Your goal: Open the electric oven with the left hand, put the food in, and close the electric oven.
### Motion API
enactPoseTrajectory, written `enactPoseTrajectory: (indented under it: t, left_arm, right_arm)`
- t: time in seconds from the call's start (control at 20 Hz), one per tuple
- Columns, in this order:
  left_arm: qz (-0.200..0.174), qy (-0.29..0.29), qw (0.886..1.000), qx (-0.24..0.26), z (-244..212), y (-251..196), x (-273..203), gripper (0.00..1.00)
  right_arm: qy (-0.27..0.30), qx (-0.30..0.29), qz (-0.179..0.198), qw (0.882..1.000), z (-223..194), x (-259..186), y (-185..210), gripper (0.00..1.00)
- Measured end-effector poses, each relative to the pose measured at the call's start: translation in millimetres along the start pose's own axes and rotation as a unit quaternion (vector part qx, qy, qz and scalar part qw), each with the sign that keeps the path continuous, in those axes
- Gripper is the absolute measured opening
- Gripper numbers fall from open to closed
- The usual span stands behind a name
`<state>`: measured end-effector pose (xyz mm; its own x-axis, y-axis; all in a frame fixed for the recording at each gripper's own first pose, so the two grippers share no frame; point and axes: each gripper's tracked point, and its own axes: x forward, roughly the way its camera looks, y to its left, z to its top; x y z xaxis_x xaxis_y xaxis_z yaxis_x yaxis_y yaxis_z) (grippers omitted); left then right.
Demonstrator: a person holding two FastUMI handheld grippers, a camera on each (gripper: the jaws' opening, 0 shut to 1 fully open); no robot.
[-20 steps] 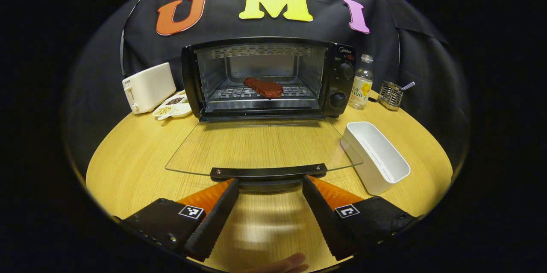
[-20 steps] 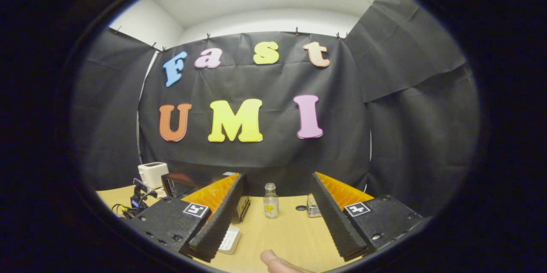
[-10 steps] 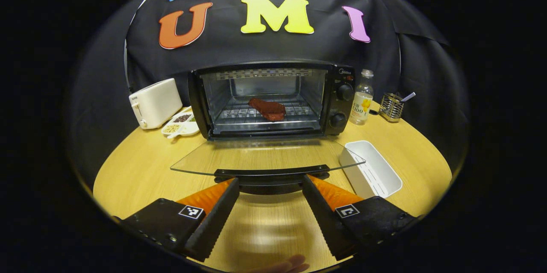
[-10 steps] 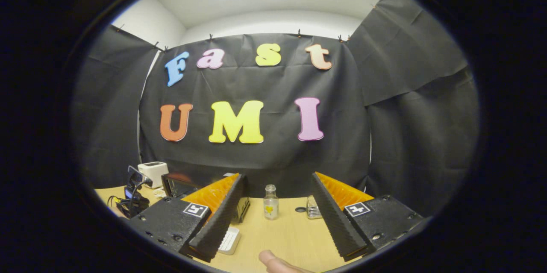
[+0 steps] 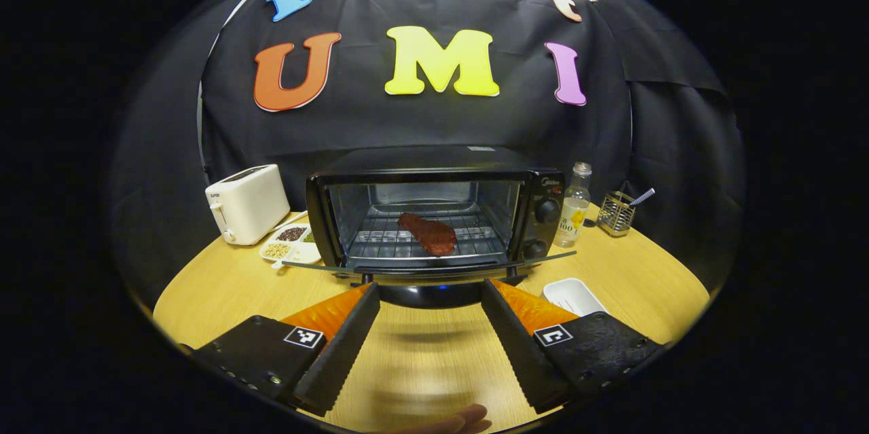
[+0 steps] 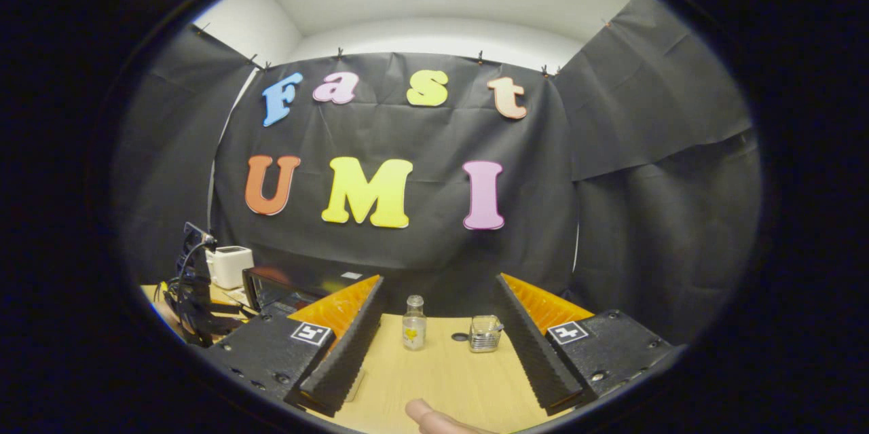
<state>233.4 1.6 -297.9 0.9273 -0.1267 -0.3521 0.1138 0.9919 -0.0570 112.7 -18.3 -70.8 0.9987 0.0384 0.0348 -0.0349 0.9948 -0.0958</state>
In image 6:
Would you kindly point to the black backdrop cloth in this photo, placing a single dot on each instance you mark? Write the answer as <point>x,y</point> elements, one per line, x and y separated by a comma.
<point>441,250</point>

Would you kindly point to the clear glass cup with spoon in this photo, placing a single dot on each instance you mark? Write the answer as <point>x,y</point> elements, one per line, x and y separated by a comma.
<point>485,335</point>

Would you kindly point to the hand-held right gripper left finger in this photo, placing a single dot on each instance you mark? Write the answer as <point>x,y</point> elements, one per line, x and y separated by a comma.
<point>353,356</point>

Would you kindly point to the small black round lid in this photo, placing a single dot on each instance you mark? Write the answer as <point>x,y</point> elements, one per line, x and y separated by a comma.
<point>459,337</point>

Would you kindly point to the white toaster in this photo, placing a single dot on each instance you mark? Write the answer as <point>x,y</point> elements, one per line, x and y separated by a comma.
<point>232,265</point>

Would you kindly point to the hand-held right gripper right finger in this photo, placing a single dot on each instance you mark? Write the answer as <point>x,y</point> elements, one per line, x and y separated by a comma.
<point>536,356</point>

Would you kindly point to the clear glass bottle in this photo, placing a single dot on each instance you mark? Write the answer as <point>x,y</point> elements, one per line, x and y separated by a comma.
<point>414,329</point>

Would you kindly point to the white divided dish with beans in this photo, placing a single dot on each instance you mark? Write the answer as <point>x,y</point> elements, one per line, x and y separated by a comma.
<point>237,297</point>

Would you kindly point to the black electric oven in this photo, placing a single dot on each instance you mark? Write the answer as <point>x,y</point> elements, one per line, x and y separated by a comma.
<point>285,288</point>

